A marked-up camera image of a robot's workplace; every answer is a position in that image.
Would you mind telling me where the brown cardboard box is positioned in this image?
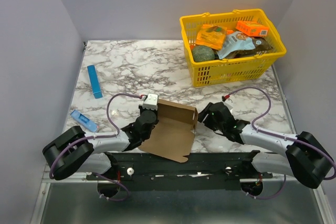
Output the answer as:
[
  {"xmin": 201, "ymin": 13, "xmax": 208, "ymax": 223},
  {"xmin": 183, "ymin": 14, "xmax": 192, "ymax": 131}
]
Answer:
[{"xmin": 139, "ymin": 99, "xmax": 198, "ymax": 163}]

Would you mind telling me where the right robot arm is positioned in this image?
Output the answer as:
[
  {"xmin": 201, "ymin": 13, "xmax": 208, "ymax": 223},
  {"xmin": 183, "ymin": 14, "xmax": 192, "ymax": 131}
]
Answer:
[{"xmin": 198, "ymin": 102, "xmax": 335, "ymax": 189}]

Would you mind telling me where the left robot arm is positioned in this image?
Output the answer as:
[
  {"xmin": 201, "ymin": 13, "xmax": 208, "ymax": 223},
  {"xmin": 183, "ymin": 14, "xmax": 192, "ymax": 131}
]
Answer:
[{"xmin": 43, "ymin": 104, "xmax": 159, "ymax": 180}]

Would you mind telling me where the orange carton box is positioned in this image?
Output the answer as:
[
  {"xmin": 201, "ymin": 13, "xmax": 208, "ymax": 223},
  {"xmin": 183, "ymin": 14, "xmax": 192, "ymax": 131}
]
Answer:
[{"xmin": 236, "ymin": 20, "xmax": 269, "ymax": 37}]

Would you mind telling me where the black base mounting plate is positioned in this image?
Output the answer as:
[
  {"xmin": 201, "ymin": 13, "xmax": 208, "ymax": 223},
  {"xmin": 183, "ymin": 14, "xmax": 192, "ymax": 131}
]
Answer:
[{"xmin": 86, "ymin": 150, "xmax": 307, "ymax": 192}]

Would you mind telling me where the long blue bar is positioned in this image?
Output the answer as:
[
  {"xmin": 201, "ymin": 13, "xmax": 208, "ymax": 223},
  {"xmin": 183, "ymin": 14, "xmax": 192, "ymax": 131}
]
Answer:
[{"xmin": 87, "ymin": 65, "xmax": 103, "ymax": 99}]

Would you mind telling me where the green round melon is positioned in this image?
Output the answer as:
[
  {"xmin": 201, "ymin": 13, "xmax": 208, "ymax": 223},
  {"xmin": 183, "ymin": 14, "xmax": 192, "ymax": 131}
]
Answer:
[{"xmin": 192, "ymin": 45, "xmax": 215, "ymax": 62}]

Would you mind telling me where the small blue block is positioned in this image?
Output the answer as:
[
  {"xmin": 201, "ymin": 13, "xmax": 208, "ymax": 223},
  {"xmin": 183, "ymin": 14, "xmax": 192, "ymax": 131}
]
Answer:
[{"xmin": 70, "ymin": 110, "xmax": 99, "ymax": 132}]

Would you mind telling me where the yellow plastic basket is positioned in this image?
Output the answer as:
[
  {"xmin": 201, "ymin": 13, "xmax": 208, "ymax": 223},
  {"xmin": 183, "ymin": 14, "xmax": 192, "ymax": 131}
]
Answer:
[{"xmin": 180, "ymin": 8, "xmax": 287, "ymax": 87}]

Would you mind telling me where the light blue snack bag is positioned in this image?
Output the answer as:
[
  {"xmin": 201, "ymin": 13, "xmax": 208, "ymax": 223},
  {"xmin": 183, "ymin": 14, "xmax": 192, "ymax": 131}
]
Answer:
[{"xmin": 217, "ymin": 31, "xmax": 256, "ymax": 60}]

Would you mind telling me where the orange snack pouch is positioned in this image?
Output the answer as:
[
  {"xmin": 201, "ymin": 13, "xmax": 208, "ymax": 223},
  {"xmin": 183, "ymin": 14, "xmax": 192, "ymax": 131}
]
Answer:
[{"xmin": 196, "ymin": 24, "xmax": 227, "ymax": 50}]

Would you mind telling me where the dark brown snack bag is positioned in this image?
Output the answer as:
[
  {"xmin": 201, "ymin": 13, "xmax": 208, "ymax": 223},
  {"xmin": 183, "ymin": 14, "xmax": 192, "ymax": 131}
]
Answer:
[{"xmin": 226, "ymin": 37, "xmax": 273, "ymax": 59}]

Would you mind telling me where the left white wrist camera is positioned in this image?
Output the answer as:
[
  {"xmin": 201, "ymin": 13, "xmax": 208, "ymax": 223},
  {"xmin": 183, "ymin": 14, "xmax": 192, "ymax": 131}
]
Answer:
[{"xmin": 142, "ymin": 93, "xmax": 159, "ymax": 111}]

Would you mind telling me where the aluminium frame rail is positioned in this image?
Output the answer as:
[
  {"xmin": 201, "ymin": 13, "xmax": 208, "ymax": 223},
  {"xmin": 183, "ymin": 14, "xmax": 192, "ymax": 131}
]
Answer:
[{"xmin": 31, "ymin": 173, "xmax": 335, "ymax": 223}]

